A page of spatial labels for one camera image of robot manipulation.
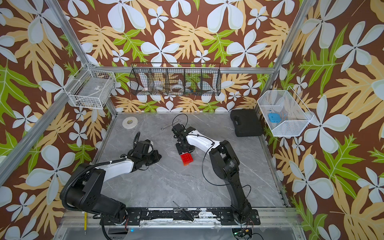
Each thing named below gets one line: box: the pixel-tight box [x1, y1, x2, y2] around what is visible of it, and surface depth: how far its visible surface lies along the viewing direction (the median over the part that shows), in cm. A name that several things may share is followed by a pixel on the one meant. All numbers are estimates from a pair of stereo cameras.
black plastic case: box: [230, 109, 263, 137], surface depth 113 cm
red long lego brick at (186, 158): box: [180, 152, 194, 167], surface depth 94 cm
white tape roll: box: [122, 116, 138, 129], surface depth 117 cm
